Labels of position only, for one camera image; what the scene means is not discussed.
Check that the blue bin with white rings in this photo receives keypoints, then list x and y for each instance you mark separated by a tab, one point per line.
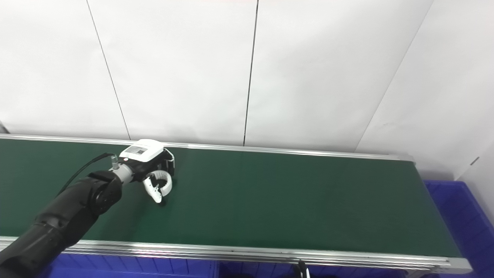
135	267

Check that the green conveyor belt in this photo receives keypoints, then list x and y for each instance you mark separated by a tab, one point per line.
251	253
289	200

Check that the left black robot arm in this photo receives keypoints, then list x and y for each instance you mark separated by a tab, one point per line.
69	216

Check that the empty blue plastic bin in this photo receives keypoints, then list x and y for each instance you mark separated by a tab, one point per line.
463	224

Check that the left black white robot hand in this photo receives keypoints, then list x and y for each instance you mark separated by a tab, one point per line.
142	152

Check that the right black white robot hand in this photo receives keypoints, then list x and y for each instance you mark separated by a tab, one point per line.
303	271

